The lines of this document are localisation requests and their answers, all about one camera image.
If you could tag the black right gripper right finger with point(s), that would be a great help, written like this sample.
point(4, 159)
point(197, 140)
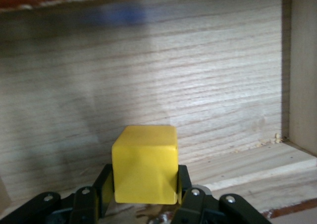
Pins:
point(198, 206)

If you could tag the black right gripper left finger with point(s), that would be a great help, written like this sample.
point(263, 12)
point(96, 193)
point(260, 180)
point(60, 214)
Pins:
point(84, 204)

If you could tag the yellow cube block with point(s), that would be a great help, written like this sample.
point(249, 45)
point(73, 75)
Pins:
point(144, 164)

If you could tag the light wood drawer dark front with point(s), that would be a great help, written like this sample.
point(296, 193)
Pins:
point(198, 72)

